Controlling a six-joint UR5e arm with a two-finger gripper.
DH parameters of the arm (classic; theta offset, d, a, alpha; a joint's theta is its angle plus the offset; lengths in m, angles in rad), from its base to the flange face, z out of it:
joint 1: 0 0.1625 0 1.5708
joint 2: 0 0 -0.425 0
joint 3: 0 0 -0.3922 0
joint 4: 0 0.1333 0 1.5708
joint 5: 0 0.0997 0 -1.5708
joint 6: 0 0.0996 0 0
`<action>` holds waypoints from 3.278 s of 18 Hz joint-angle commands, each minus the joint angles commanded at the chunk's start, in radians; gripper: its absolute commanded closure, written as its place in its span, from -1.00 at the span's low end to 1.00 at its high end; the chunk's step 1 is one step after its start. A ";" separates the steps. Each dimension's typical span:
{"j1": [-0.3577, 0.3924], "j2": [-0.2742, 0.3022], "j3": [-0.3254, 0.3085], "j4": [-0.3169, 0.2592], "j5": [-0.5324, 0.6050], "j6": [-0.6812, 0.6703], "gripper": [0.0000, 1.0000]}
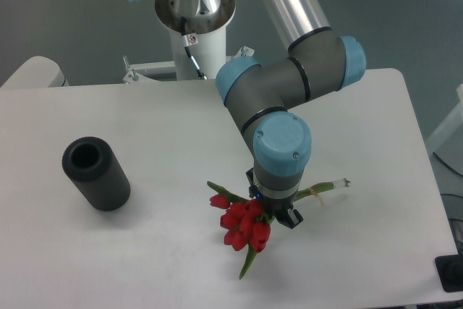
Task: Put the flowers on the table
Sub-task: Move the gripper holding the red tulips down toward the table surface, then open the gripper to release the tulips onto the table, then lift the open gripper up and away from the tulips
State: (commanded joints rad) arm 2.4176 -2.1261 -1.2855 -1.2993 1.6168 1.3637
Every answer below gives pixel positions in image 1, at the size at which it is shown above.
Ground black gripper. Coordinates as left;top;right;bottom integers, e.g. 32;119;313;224
246;169;303;229

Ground white base mounting frame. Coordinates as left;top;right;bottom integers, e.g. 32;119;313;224
122;46;255;85

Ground black ribbed cylindrical vase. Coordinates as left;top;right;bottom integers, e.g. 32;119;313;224
61;137;131;211

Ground black device at table edge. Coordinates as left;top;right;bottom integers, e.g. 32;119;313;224
435;255;462;293

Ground white rounded side table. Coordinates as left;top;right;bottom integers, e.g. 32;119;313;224
1;56;69;90

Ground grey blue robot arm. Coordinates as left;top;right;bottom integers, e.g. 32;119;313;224
130;0;366;228

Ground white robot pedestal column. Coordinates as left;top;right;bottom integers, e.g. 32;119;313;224
155;0;236;80

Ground red tulip bouquet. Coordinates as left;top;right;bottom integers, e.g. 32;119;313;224
206;177;352;280

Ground black cable on pedestal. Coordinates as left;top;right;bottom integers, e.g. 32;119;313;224
179;15;209;80

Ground white furniture at right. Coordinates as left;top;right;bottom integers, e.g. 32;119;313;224
425;85;462;157

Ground black cables on floor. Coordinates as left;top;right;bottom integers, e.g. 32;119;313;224
432;151;463;255

